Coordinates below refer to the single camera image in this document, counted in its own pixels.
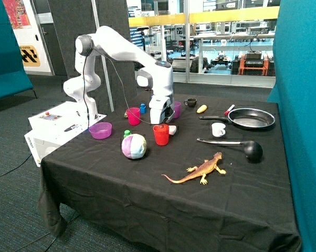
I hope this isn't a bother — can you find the orange toy lizard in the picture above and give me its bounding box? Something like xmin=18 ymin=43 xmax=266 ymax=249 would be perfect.
xmin=162 ymin=152 xmax=226 ymax=185

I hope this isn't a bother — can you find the purple plastic bowl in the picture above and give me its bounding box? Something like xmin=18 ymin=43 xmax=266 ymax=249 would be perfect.
xmin=89 ymin=122 xmax=112 ymax=140

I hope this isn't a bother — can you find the black tablecloth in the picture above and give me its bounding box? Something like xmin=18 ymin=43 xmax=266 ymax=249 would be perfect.
xmin=38 ymin=106 xmax=302 ymax=251

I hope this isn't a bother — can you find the red plastic cup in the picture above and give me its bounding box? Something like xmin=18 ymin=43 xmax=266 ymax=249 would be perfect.
xmin=153 ymin=124 xmax=169 ymax=146

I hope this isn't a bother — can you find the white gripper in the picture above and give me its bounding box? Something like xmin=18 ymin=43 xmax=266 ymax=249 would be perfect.
xmin=149 ymin=95 xmax=174 ymax=129

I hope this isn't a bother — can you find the teal sofa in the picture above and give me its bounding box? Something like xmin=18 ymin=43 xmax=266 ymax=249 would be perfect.
xmin=0 ymin=1 xmax=34 ymax=99

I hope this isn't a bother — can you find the purple plastic cup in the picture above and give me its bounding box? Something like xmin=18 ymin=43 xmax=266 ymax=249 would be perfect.
xmin=174 ymin=101 xmax=181 ymax=119

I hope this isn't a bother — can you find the teal partition right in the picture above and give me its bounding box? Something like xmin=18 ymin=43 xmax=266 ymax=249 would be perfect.
xmin=268 ymin=1 xmax=316 ymax=251

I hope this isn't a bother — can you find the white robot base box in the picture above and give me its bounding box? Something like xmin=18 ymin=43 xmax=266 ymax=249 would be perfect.
xmin=25 ymin=101 xmax=106 ymax=167

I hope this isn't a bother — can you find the small black cup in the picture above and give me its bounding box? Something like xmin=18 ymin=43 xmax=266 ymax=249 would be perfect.
xmin=184 ymin=98 xmax=197 ymax=108

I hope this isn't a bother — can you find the pastel fabric ball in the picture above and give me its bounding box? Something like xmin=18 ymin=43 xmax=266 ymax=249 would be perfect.
xmin=121 ymin=134 xmax=147 ymax=159

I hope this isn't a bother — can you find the green block near ball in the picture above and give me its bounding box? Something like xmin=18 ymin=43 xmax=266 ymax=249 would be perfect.
xmin=123 ymin=130 xmax=131 ymax=138

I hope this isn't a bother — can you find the pink plastic cup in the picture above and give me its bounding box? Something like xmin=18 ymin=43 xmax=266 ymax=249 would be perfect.
xmin=126 ymin=108 xmax=140 ymax=125

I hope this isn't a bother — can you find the white mug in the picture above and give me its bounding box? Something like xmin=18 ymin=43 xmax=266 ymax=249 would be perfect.
xmin=212 ymin=122 xmax=226 ymax=138

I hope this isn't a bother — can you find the white sponge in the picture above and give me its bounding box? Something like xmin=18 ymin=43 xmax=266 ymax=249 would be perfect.
xmin=168 ymin=125 xmax=177 ymax=135

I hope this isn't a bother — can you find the blue block near cup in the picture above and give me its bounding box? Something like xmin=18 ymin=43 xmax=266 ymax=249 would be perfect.
xmin=140 ymin=103 xmax=146 ymax=114

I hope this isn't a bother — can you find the black frying pan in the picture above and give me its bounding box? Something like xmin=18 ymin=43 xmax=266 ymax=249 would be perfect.
xmin=198 ymin=108 xmax=276 ymax=130

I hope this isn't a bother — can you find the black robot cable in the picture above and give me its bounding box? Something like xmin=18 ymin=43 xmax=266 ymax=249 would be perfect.
xmin=81 ymin=48 xmax=155 ymax=129

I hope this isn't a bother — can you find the red white marker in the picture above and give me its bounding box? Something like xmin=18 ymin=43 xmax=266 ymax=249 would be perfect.
xmin=224 ymin=104 xmax=235 ymax=116

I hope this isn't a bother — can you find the black ladle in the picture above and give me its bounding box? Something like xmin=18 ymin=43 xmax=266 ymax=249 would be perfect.
xmin=197 ymin=138 xmax=263 ymax=162

